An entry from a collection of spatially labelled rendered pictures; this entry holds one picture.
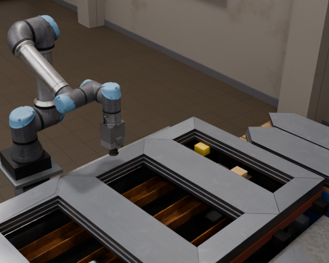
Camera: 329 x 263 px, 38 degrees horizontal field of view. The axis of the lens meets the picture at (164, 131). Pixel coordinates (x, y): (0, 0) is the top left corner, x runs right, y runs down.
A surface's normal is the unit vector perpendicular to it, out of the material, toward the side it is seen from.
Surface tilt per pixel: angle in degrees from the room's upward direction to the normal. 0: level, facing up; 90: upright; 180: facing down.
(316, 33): 90
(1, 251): 0
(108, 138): 90
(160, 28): 90
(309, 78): 90
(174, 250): 0
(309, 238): 0
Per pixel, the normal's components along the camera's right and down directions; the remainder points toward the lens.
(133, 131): 0.02, -0.87
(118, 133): 0.76, 0.34
